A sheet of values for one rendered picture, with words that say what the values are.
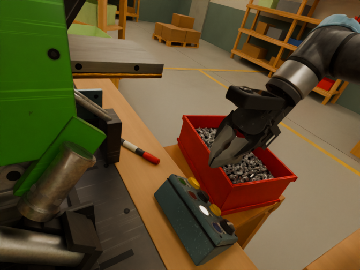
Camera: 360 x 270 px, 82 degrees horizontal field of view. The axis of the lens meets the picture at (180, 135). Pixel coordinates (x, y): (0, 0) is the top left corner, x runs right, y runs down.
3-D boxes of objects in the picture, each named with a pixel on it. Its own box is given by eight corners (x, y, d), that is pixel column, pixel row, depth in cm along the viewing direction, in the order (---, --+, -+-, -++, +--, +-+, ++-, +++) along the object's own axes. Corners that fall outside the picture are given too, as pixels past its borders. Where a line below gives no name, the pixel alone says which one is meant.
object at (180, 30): (182, 40, 692) (187, 15, 651) (198, 48, 647) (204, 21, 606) (151, 38, 618) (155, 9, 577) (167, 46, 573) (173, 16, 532)
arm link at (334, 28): (368, 11, 33) (319, 8, 40) (317, 66, 35) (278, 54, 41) (370, 45, 38) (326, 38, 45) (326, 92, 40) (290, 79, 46)
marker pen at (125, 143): (114, 142, 53) (114, 137, 52) (119, 140, 54) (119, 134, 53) (156, 166, 49) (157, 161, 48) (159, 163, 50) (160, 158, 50)
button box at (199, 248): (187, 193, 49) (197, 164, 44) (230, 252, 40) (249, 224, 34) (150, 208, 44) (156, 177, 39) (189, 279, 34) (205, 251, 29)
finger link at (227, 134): (219, 171, 47) (247, 140, 46) (207, 165, 42) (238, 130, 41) (210, 162, 49) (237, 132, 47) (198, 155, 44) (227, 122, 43)
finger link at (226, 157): (228, 181, 45) (258, 149, 44) (217, 175, 40) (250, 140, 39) (219, 171, 47) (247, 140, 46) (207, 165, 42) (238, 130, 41)
